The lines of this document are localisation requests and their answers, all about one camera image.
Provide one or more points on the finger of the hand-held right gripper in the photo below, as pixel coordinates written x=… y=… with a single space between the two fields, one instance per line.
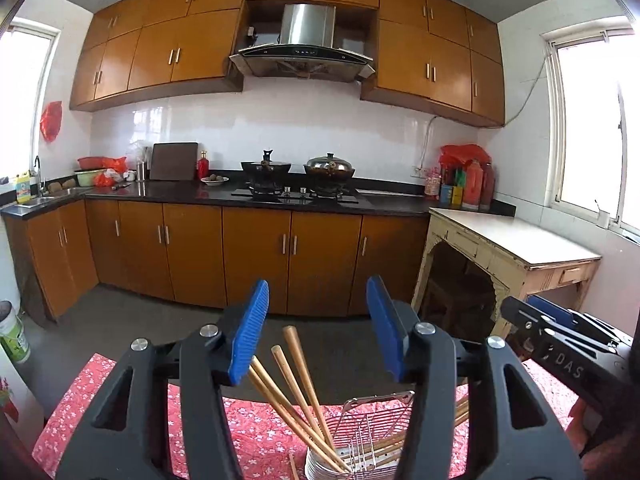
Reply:
x=525 y=320
x=555 y=310

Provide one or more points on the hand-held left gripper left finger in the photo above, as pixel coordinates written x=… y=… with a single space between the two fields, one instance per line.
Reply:
x=247 y=330

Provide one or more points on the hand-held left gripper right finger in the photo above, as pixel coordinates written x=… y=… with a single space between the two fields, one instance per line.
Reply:
x=387 y=330

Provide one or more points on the wooden stool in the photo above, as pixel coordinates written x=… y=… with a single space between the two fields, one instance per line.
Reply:
x=460 y=290

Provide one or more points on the cream side table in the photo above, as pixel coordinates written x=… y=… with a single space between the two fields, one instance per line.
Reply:
x=500 y=235

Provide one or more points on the brown lower kitchen cabinets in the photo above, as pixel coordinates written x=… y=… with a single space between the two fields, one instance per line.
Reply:
x=200 y=255

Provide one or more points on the brown kitchen cabinets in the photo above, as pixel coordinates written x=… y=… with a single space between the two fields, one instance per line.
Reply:
x=175 y=50
x=200 y=255

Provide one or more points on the red floral tablecloth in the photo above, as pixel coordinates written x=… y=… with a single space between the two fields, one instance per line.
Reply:
x=250 y=430

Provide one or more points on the white windowsill cup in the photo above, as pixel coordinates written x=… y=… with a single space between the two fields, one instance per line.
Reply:
x=603 y=219

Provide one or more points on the black kitchen countertop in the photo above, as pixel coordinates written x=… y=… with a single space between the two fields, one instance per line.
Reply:
x=400 y=204

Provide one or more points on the dark sauce bottle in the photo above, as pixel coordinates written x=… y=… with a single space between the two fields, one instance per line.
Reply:
x=488 y=185

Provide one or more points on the black gas stove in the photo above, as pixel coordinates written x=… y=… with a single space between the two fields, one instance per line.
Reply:
x=295 y=197

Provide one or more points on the large red oil bottle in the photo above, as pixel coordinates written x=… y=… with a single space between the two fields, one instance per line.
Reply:
x=473 y=185

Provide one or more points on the colourful seasoning packets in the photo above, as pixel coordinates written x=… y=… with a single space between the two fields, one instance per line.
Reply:
x=452 y=194

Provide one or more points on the small plate with food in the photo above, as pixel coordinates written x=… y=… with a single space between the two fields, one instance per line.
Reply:
x=215 y=180

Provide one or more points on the red label condiment jar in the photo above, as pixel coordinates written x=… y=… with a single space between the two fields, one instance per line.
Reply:
x=433 y=182

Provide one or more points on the black wok with black lid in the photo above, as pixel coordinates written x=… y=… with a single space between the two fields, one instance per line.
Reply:
x=265 y=172

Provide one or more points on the wok with steel lid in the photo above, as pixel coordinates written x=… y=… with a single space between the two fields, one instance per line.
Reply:
x=330 y=167

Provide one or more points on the large red plastic bag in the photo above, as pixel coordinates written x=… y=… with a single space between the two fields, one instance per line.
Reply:
x=465 y=154

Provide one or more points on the dark brown cutting board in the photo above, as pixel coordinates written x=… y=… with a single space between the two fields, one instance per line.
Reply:
x=174 y=162

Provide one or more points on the large sliding window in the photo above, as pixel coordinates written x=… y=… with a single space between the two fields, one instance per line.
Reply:
x=585 y=125

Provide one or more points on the steel cup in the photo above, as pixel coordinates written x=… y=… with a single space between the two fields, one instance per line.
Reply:
x=141 y=171

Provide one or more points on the white mug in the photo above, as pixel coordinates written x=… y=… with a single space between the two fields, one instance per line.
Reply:
x=130 y=176

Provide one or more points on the green basin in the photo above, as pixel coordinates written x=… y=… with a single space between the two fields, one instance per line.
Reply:
x=87 y=178

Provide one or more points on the red basin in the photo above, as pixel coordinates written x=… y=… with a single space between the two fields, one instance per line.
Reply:
x=90 y=162

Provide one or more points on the white plastic bucket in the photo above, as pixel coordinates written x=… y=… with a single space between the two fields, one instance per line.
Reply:
x=12 y=335

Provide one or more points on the steel sink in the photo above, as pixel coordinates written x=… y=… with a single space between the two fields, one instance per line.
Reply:
x=50 y=199

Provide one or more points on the white floral printed appliance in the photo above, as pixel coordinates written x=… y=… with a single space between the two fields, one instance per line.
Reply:
x=10 y=370

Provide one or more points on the steel faucet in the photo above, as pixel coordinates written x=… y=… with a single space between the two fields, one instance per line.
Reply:
x=39 y=175

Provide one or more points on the yellow dish soap bottle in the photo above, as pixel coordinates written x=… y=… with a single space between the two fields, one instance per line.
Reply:
x=23 y=190

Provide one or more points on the brown upper kitchen cabinets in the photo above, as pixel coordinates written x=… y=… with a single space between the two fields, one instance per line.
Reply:
x=175 y=50

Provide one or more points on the steel range hood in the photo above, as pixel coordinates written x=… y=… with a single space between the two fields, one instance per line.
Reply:
x=305 y=25

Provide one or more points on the small side window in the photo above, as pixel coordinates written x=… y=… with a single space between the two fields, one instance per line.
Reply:
x=25 y=100

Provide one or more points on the white wall outlet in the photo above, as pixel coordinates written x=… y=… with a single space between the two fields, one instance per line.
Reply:
x=419 y=171

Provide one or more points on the red hanging wall bag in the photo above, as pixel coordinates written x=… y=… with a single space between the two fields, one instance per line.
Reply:
x=51 y=121

